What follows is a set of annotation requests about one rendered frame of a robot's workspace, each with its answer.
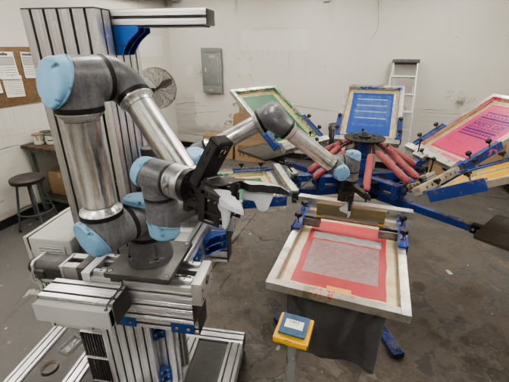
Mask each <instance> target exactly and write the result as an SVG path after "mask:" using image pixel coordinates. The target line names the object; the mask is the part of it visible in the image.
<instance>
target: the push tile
mask: <svg viewBox="0 0 509 382"><path fill-rule="evenodd" d="M309 322H310V318H304V317H301V316H298V315H293V314H289V313H287V312H285V314H284V315H283V319H282V321H281V324H280V326H279V330H278V333H282V334H285V335H288V336H291V337H296V338H299V339H302V340H304V339H305V336H306V333H307V330H308V325H309Z"/></svg>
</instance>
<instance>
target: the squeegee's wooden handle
mask: <svg viewBox="0 0 509 382"><path fill-rule="evenodd" d="M343 206H344V205H343V204H336V203H331V202H320V201H318V202H317V215H322V214H327V215H332V216H337V217H343V218H346V217H347V214H346V213H344V212H342V211H340V210H339V209H340V208H341V207H343ZM349 218H353V219H358V220H363V221H373V222H378V224H382V225H384V223H385V218H386V210H381V209H375V208H365V207H359V206H353V205H352V206H351V215H350V217H349Z"/></svg>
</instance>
